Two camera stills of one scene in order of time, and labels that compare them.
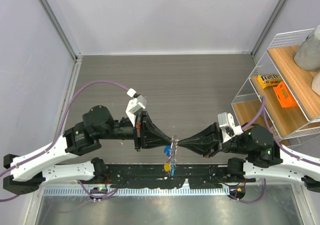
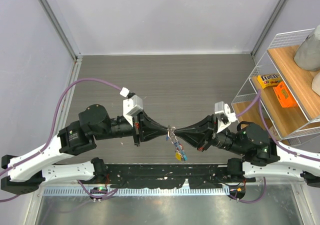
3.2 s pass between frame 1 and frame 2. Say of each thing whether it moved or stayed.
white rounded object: stayed
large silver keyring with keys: moved
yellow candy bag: stayed
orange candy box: stayed
